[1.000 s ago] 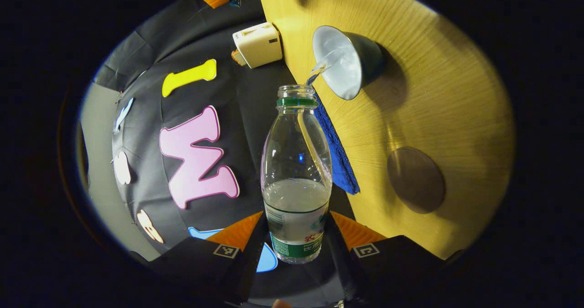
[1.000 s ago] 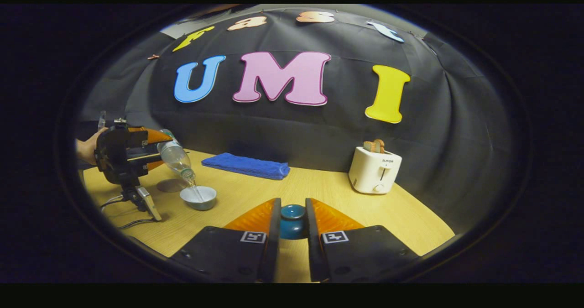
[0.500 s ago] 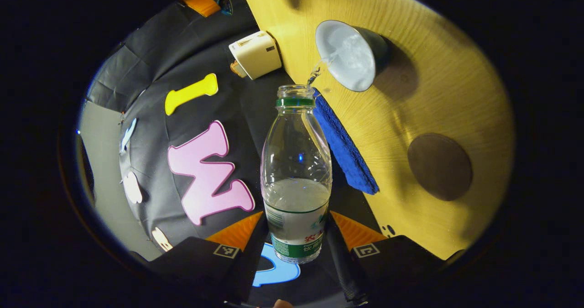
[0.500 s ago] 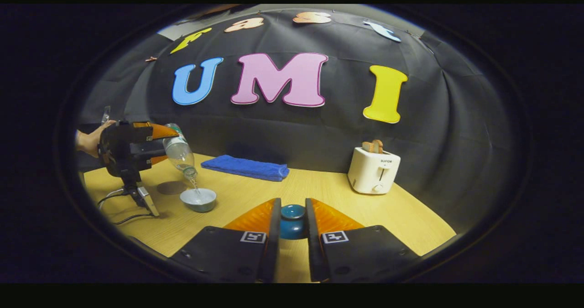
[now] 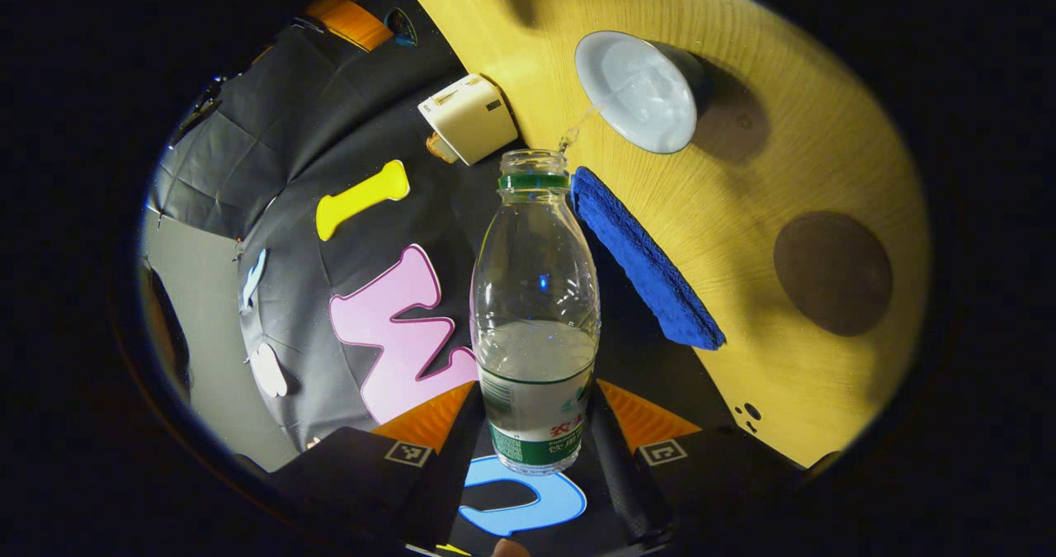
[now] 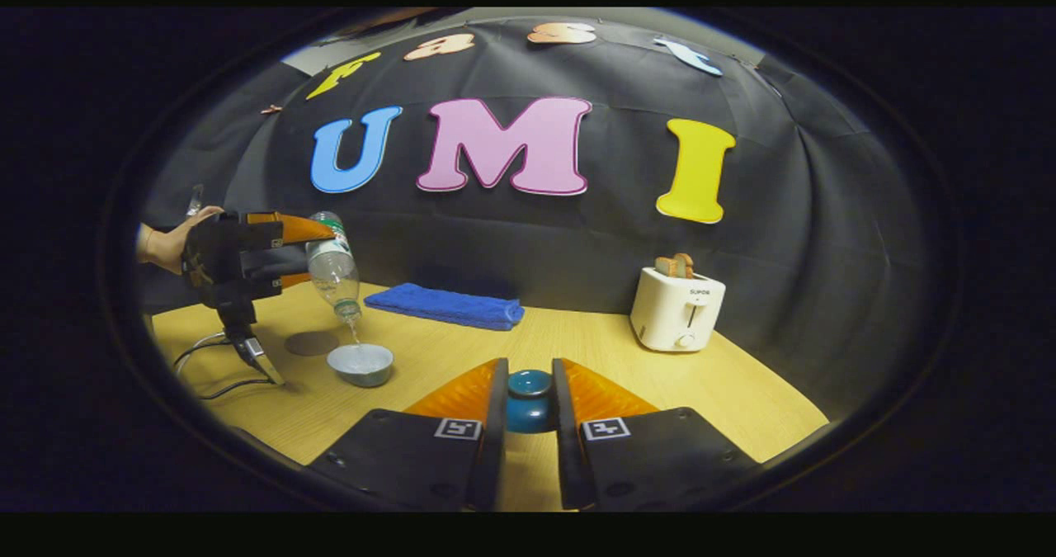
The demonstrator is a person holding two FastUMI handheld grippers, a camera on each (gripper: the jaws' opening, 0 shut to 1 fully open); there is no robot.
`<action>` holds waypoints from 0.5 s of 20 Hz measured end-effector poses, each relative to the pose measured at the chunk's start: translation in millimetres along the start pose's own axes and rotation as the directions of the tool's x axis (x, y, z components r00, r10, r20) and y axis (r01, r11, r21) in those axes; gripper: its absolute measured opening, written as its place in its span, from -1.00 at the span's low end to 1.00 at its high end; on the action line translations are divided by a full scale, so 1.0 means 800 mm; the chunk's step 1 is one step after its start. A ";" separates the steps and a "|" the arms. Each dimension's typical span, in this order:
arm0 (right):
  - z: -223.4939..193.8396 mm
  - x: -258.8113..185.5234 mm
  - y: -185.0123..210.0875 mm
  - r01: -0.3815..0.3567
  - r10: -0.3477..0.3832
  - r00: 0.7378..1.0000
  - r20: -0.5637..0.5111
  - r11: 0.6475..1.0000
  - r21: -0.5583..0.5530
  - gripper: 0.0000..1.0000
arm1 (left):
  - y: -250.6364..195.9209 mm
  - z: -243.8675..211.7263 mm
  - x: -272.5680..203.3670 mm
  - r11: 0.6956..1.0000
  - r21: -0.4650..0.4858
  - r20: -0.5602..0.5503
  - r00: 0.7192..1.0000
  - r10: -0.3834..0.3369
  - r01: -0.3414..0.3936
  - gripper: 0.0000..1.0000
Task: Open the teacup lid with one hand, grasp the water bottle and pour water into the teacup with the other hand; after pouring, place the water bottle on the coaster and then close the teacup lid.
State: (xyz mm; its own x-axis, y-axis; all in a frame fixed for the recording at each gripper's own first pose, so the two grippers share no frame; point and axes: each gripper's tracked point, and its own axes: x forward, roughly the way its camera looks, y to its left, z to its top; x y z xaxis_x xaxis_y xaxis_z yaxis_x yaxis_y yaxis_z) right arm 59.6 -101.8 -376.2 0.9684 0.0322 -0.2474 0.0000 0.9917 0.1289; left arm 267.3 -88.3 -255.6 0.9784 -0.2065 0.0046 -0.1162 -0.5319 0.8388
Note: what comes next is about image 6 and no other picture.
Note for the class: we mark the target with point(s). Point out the white teacup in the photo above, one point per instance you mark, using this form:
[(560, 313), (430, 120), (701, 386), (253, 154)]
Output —
[(360, 365)]

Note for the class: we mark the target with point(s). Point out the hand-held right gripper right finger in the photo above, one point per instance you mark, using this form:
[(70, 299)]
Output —
[(569, 450)]

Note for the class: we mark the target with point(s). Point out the blue folded towel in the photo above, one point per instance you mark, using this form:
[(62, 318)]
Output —
[(445, 306)]

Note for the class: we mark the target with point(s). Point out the silver spring clip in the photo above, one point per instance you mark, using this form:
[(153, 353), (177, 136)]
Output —
[(195, 200)]

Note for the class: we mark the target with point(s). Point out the clear plastic water bottle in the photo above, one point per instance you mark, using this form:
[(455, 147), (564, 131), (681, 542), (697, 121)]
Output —
[(334, 272)]

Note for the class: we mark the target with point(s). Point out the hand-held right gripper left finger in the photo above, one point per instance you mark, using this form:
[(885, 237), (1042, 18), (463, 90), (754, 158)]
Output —
[(492, 441)]

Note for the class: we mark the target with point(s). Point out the toasted bread slices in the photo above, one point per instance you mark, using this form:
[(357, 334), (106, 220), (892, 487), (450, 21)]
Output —
[(675, 266)]

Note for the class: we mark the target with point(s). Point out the white toaster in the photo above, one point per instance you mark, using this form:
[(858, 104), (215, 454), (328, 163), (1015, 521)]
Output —
[(676, 313)]

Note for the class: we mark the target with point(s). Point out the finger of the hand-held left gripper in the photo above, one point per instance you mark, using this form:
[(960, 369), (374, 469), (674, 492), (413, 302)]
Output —
[(295, 280), (301, 228)]

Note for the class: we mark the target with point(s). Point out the round brown coaster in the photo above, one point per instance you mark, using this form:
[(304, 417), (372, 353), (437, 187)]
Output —
[(309, 343)]

